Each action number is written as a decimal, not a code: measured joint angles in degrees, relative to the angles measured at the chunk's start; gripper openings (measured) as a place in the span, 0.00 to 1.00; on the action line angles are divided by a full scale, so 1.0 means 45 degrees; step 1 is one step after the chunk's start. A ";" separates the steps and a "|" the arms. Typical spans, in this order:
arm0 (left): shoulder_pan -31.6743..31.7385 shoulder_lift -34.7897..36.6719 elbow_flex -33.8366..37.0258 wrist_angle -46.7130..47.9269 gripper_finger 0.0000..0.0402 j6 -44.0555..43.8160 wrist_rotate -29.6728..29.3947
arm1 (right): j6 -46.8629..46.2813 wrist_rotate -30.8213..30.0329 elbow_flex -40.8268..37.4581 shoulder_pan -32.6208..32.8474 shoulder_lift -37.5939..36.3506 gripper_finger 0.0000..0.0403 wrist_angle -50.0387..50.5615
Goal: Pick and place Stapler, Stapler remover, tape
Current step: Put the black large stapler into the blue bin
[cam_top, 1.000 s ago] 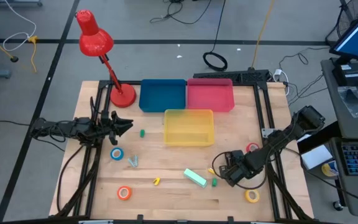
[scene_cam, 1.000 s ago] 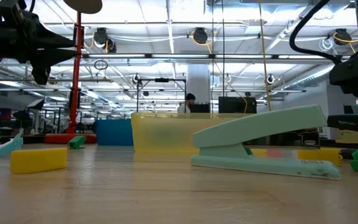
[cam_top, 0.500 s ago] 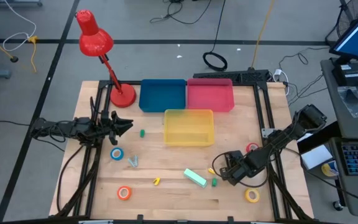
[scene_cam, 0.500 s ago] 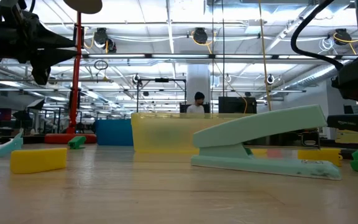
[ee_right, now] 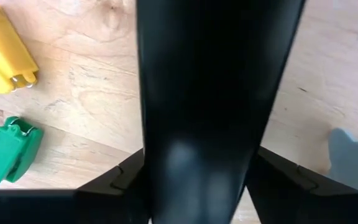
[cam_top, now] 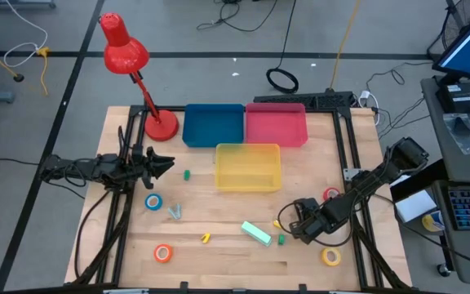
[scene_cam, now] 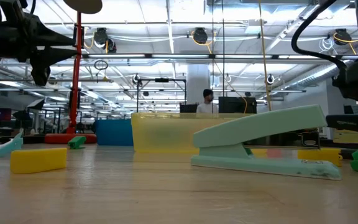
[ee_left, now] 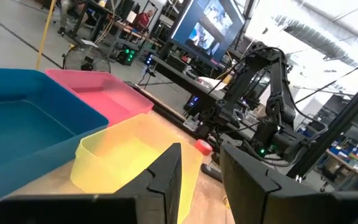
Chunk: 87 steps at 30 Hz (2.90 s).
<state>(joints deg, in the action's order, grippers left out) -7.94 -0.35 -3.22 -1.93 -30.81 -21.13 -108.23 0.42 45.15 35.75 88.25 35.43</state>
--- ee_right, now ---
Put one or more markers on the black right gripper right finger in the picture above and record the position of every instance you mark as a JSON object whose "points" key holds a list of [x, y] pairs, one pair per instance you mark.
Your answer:
{"points": [[306, 205]]}

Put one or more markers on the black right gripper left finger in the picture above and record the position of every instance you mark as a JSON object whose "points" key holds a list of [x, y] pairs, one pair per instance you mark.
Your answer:
{"points": [[57, 207]]}

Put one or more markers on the green staple remover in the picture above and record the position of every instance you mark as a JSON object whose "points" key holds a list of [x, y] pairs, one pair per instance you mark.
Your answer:
{"points": [[2, 152]]}

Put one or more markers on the black stapler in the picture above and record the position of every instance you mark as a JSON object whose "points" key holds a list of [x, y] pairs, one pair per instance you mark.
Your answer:
{"points": [[210, 77]]}

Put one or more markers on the yellow staple remover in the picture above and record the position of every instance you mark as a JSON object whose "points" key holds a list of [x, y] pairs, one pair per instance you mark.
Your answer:
{"points": [[8, 53]]}

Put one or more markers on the light blue staple remover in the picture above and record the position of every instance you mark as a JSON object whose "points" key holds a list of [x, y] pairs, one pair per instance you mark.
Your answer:
{"points": [[353, 161]]}

